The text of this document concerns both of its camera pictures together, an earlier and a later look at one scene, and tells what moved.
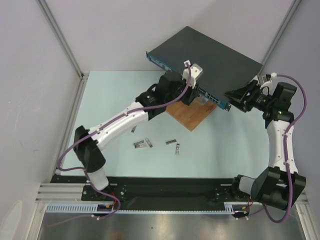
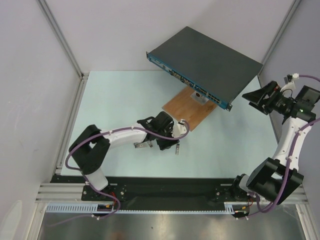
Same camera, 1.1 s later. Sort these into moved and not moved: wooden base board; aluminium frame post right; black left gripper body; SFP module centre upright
Moved: black left gripper body
Not moved: SFP module centre upright; aluminium frame post right; wooden base board
